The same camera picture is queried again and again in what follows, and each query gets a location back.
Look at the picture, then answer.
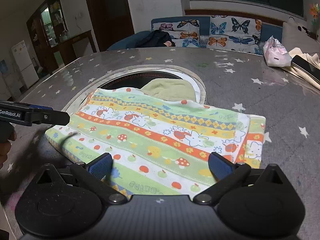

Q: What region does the colourful patterned baby garment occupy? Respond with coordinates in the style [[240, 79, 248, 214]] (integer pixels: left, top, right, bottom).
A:
[[45, 87, 266, 197]]

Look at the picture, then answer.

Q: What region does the white gloved hand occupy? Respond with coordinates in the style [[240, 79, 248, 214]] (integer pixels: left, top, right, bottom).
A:
[[0, 131, 17, 168]]

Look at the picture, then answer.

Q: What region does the white refrigerator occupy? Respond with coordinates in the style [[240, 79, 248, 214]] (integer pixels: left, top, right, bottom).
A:
[[11, 40, 39, 89]]

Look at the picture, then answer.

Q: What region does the wooden side table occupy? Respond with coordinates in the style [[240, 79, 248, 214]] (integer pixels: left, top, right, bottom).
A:
[[51, 30, 97, 66]]

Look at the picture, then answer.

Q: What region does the wooden display cabinet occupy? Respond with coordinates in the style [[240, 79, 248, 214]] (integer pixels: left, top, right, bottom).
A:
[[27, 0, 68, 74]]

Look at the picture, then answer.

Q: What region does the black round induction cooktop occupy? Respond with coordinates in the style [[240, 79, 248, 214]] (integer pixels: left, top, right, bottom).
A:
[[99, 70, 181, 90]]

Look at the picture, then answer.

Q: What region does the pink white plastic bag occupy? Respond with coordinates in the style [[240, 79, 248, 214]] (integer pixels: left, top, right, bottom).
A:
[[263, 36, 292, 67]]

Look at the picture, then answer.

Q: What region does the dark wooden door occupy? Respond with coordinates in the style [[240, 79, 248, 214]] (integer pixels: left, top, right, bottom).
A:
[[86, 0, 135, 51]]

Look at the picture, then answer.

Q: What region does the black tablet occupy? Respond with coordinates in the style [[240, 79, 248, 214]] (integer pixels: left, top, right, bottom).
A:
[[292, 55, 319, 84]]

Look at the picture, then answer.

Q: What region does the large butterfly pillow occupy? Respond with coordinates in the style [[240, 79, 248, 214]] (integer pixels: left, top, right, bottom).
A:
[[207, 15, 263, 55]]

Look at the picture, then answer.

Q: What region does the cream folded cloth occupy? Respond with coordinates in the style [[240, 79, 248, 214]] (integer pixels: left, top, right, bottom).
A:
[[283, 48, 319, 89]]

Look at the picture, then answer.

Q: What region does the small butterfly pillow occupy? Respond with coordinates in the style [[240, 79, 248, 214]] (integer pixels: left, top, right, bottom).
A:
[[152, 19, 200, 48]]

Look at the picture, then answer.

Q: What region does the grey plain pillow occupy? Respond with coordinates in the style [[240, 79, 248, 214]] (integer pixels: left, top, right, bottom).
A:
[[281, 17, 319, 55]]

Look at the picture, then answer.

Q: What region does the artificial flower bouquet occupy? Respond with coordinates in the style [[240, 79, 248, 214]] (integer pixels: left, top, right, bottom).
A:
[[309, 3, 320, 33]]

